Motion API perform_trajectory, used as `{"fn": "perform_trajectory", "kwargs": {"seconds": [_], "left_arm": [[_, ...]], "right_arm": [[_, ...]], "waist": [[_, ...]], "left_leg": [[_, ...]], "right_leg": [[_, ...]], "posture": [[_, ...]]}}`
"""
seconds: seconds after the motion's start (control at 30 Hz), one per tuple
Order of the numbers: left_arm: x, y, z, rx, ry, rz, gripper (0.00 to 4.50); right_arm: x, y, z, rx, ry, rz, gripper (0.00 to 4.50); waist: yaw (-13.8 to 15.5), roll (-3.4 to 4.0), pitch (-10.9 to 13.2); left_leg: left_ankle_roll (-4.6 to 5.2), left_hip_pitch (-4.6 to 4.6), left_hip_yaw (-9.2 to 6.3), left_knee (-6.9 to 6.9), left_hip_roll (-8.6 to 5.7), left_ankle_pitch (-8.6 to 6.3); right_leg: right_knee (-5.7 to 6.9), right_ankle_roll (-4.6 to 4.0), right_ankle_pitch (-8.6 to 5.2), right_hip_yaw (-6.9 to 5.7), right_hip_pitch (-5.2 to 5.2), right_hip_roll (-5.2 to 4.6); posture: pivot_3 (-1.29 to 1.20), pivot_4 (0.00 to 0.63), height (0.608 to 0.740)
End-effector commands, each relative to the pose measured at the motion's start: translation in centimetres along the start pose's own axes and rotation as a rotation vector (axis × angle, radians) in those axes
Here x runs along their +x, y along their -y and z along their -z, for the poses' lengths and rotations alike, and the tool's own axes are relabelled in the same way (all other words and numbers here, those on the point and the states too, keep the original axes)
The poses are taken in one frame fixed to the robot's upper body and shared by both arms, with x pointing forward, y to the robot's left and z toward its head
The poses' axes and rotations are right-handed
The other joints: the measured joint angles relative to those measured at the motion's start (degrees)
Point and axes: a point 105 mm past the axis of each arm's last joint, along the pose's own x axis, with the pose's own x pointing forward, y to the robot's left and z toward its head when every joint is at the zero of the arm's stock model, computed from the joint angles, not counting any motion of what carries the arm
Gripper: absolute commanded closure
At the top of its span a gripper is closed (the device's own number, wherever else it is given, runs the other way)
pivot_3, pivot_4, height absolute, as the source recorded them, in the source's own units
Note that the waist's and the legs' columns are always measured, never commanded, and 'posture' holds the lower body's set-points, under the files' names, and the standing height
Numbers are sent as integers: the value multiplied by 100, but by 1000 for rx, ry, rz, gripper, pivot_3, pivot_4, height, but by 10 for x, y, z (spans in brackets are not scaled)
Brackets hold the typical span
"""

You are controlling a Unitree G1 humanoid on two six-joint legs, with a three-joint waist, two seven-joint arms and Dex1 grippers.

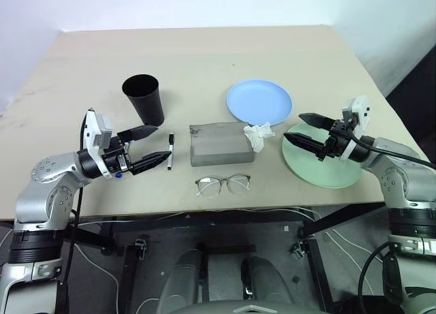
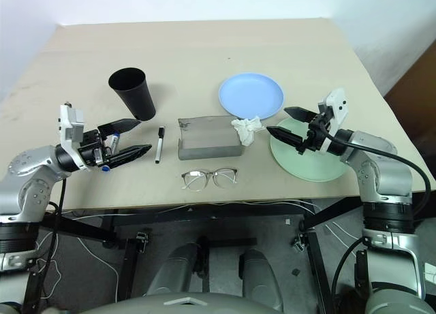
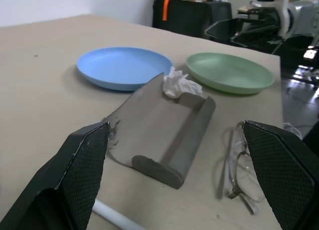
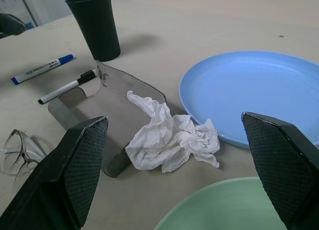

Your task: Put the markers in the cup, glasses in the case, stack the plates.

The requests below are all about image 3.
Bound green plastic plate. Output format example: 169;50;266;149
185;52;276;95

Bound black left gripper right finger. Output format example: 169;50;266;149
242;120;319;230

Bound black angular machine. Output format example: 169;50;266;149
204;15;285;53

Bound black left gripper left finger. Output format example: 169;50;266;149
0;121;111;230

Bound white marker black cap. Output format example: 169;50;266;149
92;199;147;230

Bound white robot frame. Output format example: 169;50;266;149
251;0;297;37

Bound thin metal-framed eyeglasses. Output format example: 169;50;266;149
215;121;265;215

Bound white tissue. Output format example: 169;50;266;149
162;66;204;99

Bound grey glasses case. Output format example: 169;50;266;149
103;72;216;190

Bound blue plastic plate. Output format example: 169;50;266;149
76;47;174;92

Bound orange plastic tool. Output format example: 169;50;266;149
162;0;175;21

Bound grey equipment box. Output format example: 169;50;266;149
289;0;319;38

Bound white floor cable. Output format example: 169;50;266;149
283;122;304;139

